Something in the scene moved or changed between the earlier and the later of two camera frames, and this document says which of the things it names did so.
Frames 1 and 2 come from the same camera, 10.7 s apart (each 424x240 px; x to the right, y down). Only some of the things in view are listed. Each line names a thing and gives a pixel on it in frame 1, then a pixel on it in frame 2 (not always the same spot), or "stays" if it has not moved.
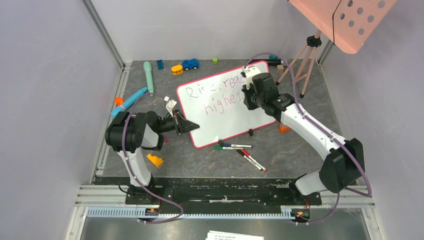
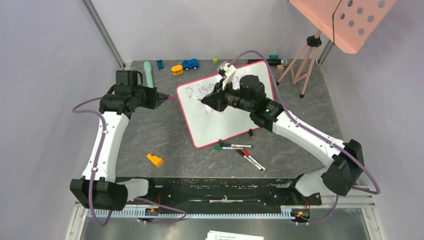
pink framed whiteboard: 216,105 stays
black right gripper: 248,98 to 218,100
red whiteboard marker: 247,154 stays
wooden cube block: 280,68 stays
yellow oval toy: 177,69 stays
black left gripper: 185,125 to 156,98
